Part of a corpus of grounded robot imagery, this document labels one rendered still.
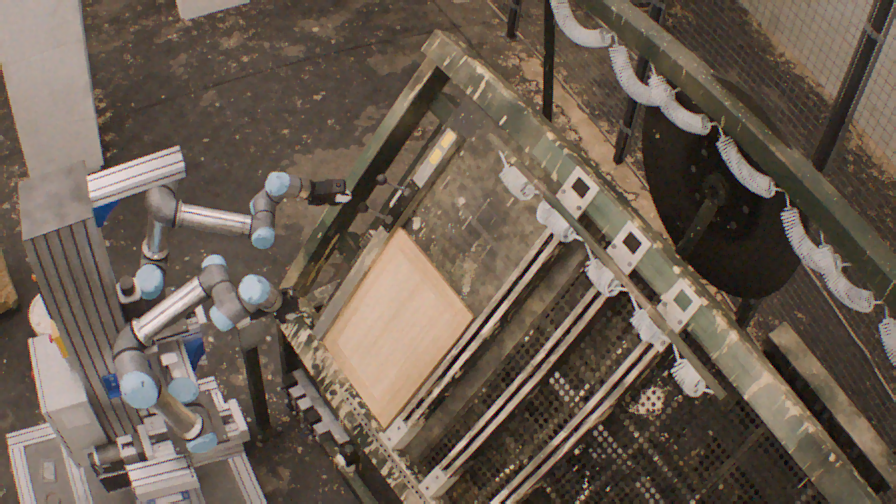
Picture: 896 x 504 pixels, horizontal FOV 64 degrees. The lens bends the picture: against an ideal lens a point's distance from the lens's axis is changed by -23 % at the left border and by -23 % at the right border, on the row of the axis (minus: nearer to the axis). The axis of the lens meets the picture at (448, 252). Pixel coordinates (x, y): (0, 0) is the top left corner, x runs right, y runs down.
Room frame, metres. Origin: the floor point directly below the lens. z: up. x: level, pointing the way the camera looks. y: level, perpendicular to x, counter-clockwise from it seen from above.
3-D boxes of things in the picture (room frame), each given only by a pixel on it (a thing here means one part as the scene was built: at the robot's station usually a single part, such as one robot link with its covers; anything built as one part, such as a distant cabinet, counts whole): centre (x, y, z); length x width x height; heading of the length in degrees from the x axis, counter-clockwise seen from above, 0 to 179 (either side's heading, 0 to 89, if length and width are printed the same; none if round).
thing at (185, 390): (1.29, 0.79, 1.20); 0.13 x 0.12 x 0.14; 33
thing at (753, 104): (2.01, -0.84, 1.85); 0.80 x 0.06 x 0.80; 41
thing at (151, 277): (1.73, 1.06, 1.20); 0.13 x 0.12 x 0.14; 11
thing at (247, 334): (1.89, 0.74, 0.84); 0.12 x 0.12 x 0.18; 41
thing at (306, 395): (1.60, 0.40, 0.69); 0.50 x 0.14 x 0.24; 41
